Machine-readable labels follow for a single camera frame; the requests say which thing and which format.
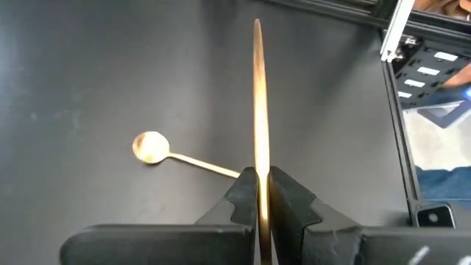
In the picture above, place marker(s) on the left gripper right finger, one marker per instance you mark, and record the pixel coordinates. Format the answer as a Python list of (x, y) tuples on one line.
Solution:
[(331, 243)]

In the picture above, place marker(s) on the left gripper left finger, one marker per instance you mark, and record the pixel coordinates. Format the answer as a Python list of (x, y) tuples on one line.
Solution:
[(165, 243)]

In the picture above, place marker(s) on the person's forearm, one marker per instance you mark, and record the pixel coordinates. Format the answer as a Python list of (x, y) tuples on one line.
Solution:
[(458, 78)]

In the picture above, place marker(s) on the blue cloth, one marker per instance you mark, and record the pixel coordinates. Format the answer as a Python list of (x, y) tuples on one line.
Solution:
[(445, 184)]

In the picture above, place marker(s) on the black tray white labels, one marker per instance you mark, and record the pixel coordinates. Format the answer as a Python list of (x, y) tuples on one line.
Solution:
[(423, 70)]

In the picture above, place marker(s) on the black frame corner bracket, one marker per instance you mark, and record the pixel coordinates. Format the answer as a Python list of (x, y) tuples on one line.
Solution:
[(434, 216)]

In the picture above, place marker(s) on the black aluminium table frame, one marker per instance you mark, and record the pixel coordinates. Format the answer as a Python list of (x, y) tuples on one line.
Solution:
[(401, 147)]

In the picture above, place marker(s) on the silver rig bracket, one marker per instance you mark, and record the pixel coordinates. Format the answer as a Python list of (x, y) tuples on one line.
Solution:
[(395, 33)]

